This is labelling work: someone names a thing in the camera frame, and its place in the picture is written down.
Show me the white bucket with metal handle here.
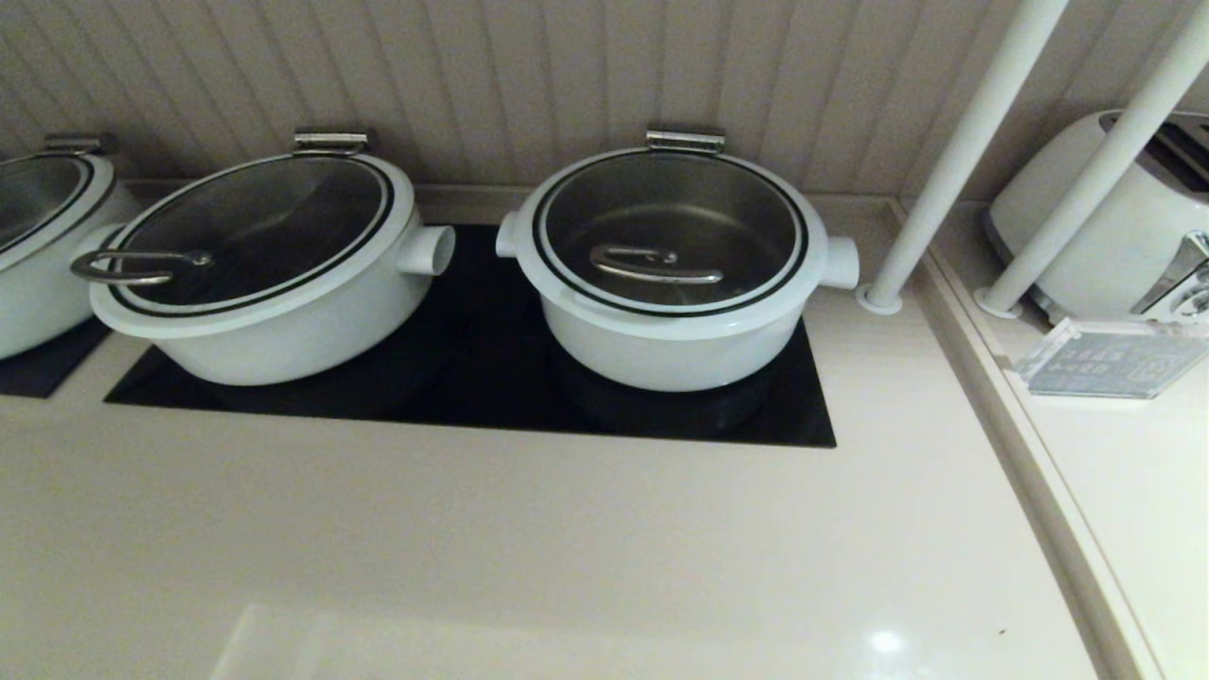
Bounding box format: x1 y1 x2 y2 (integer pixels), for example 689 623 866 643
142 224 457 387

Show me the wide glass lid, loop handle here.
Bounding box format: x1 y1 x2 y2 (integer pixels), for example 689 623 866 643
70 154 417 339

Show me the white pot with steel insert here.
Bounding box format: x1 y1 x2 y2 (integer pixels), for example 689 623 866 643
495 212 860 393
0 179 145 361

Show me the clear acrylic sign holder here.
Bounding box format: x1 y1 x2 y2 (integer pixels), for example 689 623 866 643
1008 316 1209 400

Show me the large black induction cooktop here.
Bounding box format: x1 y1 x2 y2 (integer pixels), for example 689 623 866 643
104 224 838 450

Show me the white toaster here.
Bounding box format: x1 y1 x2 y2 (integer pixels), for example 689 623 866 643
982 110 1209 326

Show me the glass lid with white rim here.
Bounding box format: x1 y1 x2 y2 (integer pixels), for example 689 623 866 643
517 148 830 341
0 151 117 275

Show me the white support pole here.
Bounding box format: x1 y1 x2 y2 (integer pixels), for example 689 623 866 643
856 0 1071 316
974 4 1209 320

